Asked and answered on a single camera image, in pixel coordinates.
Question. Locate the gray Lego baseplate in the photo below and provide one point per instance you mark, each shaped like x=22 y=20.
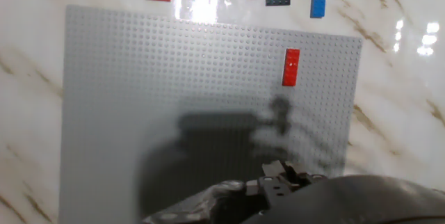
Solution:
x=139 y=78

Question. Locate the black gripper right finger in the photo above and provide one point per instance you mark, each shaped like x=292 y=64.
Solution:
x=300 y=178

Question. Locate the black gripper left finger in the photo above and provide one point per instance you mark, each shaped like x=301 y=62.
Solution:
x=276 y=185

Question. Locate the red Lego brick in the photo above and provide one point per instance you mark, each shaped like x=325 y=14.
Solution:
x=291 y=67

